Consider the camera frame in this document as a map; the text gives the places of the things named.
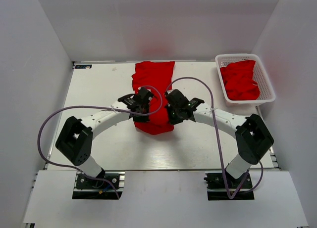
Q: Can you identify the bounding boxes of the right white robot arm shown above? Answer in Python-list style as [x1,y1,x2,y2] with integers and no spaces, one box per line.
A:
[165,90,274,188]

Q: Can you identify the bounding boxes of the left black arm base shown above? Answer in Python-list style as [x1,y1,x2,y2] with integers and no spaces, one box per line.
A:
[72,172,125,200]

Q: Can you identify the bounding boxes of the blue table label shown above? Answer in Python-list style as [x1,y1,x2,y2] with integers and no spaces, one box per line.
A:
[75,64,92,69]

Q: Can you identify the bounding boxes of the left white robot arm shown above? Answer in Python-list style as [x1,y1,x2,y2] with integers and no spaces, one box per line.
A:
[55,87,155,188]

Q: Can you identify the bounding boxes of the white plastic basket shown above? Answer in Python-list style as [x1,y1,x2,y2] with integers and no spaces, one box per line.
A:
[215,53,276,106]

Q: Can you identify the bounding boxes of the red t shirt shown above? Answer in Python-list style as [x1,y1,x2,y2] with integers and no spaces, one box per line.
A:
[132,61,175,135]

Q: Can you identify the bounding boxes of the red t shirts in basket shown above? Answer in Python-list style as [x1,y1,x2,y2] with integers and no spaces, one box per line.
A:
[220,60,260,101]

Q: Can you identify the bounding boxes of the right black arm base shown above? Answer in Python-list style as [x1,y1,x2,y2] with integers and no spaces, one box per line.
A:
[204,172,255,201]

